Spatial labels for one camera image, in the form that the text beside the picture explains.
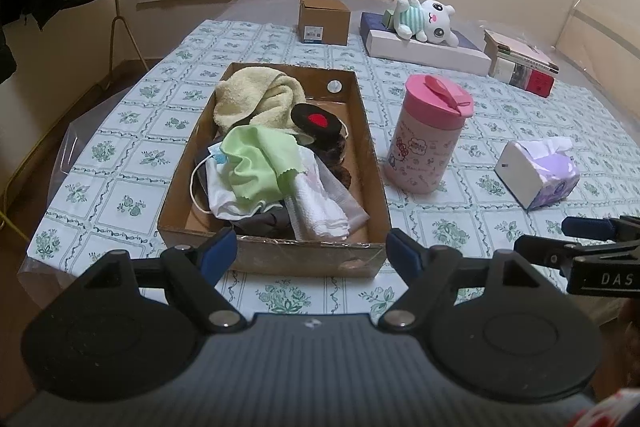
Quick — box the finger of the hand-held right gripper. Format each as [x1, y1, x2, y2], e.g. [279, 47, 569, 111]
[561, 216, 640, 242]
[514, 234, 598, 275]

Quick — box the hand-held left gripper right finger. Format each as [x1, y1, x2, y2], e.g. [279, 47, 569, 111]
[377, 228, 551, 332]

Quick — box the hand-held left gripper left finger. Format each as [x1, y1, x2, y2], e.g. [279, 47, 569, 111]
[80, 227, 246, 333]

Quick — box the clear plastic packet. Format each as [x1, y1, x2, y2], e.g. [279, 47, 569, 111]
[320, 162, 371, 228]

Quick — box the green cloth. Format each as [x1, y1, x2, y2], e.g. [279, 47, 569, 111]
[220, 124, 298, 202]

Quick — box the brown hair scrunchie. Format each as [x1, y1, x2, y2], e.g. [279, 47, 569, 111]
[310, 132, 353, 188]

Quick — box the white purple print cloth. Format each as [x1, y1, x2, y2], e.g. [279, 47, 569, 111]
[295, 147, 328, 180]

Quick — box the black pad with red spot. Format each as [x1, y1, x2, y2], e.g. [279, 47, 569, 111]
[290, 103, 348, 148]

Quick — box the yellow towel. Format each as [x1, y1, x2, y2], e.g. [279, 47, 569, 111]
[212, 66, 307, 134]

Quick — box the floral tablecloth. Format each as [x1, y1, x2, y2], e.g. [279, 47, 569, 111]
[27, 19, 640, 323]

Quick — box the purple tissue pack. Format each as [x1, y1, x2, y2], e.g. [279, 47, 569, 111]
[494, 137, 582, 212]

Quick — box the pink lidded cup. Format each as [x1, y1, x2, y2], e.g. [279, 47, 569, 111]
[384, 74, 475, 194]

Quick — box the red white boxed book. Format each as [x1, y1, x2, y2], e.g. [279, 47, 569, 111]
[492, 57, 556, 98]

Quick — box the clear plastic sheet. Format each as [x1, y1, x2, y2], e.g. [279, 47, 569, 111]
[17, 87, 131, 293]

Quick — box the flat white blue box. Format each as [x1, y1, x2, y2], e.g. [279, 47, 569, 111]
[360, 11, 493, 76]

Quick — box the white plush bunny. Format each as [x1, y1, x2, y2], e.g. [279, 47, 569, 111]
[389, 0, 458, 46]

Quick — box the small closed cardboard box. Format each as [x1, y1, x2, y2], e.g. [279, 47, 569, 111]
[298, 0, 351, 46]

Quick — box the coat rack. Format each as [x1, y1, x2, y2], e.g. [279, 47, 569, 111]
[105, 0, 148, 82]

